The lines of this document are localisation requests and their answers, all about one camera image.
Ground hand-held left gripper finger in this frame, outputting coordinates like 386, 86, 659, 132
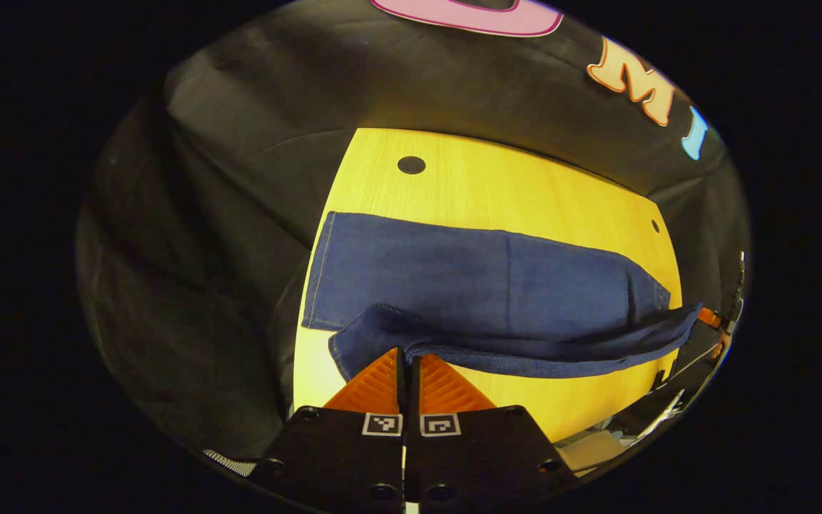
405, 353, 579, 513
250, 348, 406, 514

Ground blue jeans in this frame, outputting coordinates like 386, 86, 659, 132
302, 211, 704, 383

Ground black backdrop cloth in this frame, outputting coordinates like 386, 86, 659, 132
76, 0, 751, 461

